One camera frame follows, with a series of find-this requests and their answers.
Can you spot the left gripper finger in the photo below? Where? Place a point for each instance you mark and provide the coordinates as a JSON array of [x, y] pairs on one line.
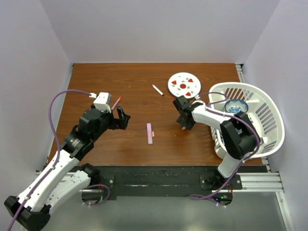
[[123, 122], [121, 113]]

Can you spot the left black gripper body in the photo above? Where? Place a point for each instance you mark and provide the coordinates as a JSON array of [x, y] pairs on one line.
[[108, 121]]

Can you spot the pink highlighter pen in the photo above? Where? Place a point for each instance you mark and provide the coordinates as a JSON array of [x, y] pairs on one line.
[[149, 133]]

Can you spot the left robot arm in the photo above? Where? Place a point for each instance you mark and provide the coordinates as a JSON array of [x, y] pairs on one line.
[[34, 206]]

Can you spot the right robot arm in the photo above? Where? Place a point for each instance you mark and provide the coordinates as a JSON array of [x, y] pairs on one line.
[[239, 135]]

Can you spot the pink pen red tip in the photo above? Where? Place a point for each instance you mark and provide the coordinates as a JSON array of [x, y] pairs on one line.
[[116, 103]]

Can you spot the white pen black tip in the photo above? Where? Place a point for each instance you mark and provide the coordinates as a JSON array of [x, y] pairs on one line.
[[158, 90]]

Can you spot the white strawberry pattern plate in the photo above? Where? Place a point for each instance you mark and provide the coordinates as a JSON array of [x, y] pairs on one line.
[[184, 84]]

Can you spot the white plastic dish rack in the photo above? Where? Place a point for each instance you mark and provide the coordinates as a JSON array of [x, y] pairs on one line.
[[262, 111]]

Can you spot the blue white bowl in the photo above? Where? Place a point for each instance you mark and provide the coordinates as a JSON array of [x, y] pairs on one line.
[[235, 106]]

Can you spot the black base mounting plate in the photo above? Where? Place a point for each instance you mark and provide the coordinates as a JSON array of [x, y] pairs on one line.
[[155, 181]]

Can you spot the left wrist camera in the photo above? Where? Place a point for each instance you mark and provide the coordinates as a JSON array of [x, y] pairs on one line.
[[102, 101]]

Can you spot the aluminium frame rail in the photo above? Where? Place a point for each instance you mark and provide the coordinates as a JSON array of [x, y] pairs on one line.
[[239, 68]]

